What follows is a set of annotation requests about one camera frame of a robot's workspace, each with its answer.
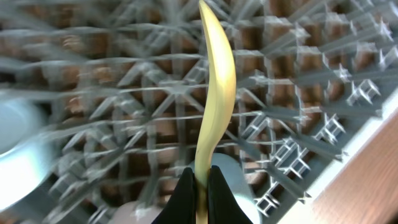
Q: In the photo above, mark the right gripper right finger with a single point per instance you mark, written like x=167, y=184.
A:
x=222, y=206

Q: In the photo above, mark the light blue small bowl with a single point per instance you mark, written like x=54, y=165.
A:
x=27, y=157

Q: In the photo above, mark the pink plastic cup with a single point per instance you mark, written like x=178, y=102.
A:
x=133, y=213

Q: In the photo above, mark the grey dishwasher rack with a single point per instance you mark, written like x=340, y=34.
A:
x=123, y=85

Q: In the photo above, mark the light blue plastic cup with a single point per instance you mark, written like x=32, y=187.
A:
x=242, y=192

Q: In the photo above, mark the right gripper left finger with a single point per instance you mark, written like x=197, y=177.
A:
x=181, y=207

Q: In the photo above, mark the yellow plastic spoon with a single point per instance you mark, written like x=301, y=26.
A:
x=219, y=103

